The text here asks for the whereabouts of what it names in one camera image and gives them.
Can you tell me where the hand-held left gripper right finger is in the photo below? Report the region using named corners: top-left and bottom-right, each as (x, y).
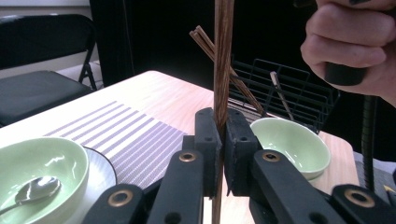
top-left (224, 107), bottom-right (262, 196)

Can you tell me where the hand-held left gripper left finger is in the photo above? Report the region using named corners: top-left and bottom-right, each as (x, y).
top-left (182, 106), bottom-right (222, 198)

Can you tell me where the black wire rack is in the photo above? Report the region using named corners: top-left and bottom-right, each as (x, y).
top-left (228, 58), bottom-right (342, 134)

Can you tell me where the brown wooden chopstick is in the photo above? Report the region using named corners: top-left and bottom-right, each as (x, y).
top-left (212, 0), bottom-right (226, 224)
top-left (222, 0), bottom-right (235, 125)
top-left (189, 30), bottom-right (269, 119)
top-left (194, 25), bottom-right (265, 116)

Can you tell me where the white plate dark rim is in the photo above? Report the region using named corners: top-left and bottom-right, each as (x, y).
top-left (62, 147), bottom-right (119, 224)

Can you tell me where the green bowl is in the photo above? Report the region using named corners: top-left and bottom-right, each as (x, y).
top-left (0, 136), bottom-right (91, 224)
top-left (249, 117), bottom-right (332, 181)

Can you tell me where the metal spoon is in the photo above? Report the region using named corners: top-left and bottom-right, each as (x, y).
top-left (269, 70), bottom-right (295, 121)
top-left (0, 175), bottom-right (63, 217)

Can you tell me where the grey striped placemat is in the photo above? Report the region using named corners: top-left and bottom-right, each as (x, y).
top-left (43, 100), bottom-right (188, 190)

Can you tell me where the black curtain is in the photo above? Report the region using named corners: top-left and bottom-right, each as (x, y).
top-left (89, 0), bottom-right (396, 162)

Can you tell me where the black folding chair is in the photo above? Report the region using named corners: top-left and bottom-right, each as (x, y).
top-left (0, 12), bottom-right (98, 129)

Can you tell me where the right hand-held gripper black cable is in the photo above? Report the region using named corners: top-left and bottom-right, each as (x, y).
top-left (361, 94), bottom-right (379, 192)

